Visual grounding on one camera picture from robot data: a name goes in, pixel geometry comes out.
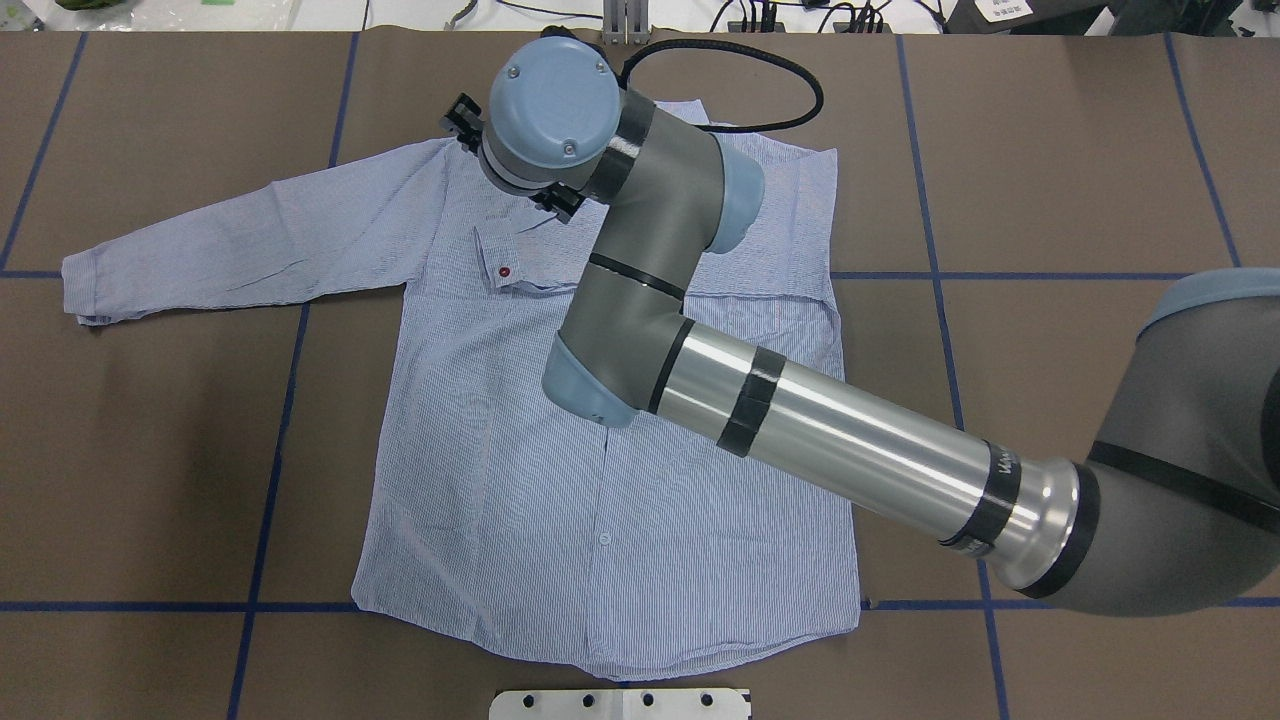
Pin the aluminium frame post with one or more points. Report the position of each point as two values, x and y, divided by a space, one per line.
626 23

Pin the green cloth pouch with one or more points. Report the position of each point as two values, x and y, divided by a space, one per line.
87 5

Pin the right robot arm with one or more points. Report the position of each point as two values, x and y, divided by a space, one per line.
704 300

